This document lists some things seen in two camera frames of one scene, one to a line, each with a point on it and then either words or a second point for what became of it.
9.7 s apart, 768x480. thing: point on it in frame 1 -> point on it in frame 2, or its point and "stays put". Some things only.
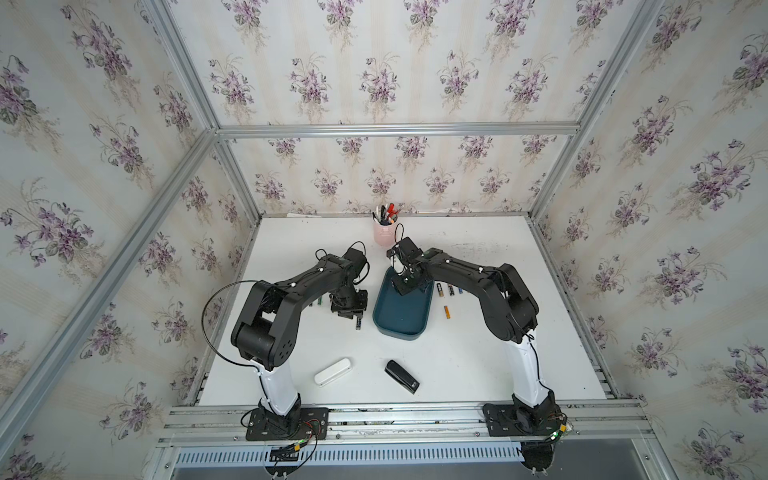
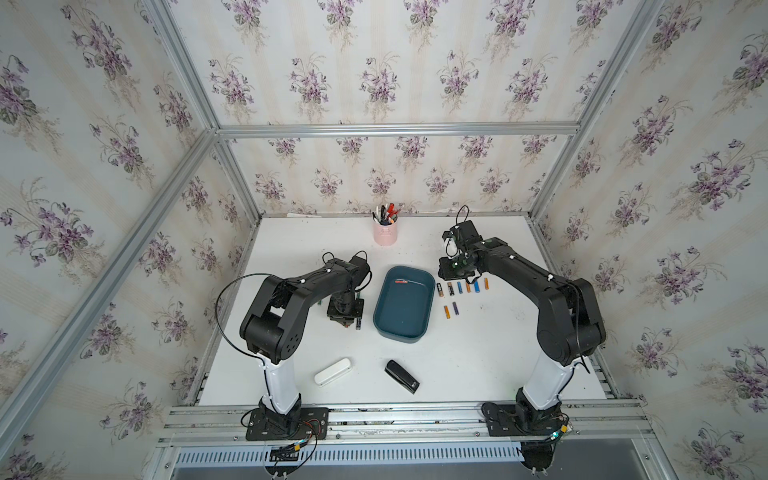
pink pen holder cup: [383, 234] stays put
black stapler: [401, 376] stays put
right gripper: [393, 282] -> [444, 272]
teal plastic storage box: [406, 315] stays put
